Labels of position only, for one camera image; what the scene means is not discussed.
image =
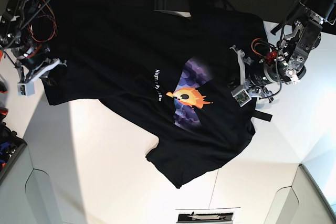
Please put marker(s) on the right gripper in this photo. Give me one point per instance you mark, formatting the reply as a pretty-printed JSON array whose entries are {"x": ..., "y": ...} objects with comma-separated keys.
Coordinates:
[{"x": 34, "y": 63}]

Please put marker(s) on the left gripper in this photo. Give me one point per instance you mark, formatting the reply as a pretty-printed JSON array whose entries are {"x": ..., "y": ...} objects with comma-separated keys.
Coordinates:
[{"x": 256, "y": 75}]

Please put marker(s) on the black graphic t-shirt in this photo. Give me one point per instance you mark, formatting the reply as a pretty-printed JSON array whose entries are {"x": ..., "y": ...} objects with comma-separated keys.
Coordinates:
[{"x": 170, "y": 75}]

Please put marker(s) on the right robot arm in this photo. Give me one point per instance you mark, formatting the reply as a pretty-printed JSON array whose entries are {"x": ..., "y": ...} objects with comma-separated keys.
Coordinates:
[{"x": 27, "y": 27}]

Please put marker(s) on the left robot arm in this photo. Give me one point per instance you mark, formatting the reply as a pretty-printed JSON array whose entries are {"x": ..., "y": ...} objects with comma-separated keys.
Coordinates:
[{"x": 285, "y": 61}]

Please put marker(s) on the orange black tool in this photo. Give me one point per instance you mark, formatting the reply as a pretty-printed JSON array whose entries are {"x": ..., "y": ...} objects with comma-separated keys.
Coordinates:
[{"x": 1, "y": 54}]

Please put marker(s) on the black tape strip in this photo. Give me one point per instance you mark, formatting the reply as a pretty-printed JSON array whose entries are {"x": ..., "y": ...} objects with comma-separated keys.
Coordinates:
[{"x": 262, "y": 116}]

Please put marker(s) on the printed paper sheet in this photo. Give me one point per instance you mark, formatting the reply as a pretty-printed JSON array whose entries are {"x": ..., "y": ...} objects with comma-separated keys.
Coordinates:
[{"x": 204, "y": 216}]

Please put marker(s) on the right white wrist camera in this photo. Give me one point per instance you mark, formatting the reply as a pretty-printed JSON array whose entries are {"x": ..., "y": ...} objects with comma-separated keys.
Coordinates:
[{"x": 26, "y": 89}]

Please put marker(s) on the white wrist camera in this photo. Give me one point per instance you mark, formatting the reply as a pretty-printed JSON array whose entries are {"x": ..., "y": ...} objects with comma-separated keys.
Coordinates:
[
  {"x": 26, "y": 89},
  {"x": 241, "y": 95}
]

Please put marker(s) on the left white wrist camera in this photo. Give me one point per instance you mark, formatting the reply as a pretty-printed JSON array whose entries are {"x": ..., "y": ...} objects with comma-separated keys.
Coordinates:
[{"x": 241, "y": 95}]

